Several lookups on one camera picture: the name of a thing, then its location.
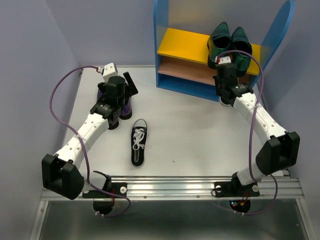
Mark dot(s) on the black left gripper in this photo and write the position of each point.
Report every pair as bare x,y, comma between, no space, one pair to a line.
131,86

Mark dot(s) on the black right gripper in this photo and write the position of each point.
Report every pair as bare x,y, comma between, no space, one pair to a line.
217,81

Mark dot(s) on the black sneaker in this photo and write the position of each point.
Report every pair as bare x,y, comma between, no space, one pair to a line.
224,102
138,137

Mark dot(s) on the purple loafer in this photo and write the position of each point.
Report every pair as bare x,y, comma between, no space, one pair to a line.
126,112
115,123

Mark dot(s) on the green loafer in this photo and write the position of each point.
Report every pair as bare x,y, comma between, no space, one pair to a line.
240,42
218,42

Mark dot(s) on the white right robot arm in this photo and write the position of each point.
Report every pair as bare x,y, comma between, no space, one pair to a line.
279,147

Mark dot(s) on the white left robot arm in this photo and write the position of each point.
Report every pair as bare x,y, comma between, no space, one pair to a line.
60,172

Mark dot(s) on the blue and yellow shoe shelf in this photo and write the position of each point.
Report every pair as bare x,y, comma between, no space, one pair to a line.
181,55

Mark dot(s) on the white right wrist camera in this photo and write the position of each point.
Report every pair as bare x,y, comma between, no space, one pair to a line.
224,60

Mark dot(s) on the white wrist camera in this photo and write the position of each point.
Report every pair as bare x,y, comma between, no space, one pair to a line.
224,60
109,70

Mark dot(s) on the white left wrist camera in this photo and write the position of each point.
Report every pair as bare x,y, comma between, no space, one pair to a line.
109,70

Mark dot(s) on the aluminium mounting rail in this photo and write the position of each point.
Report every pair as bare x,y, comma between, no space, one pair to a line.
193,188

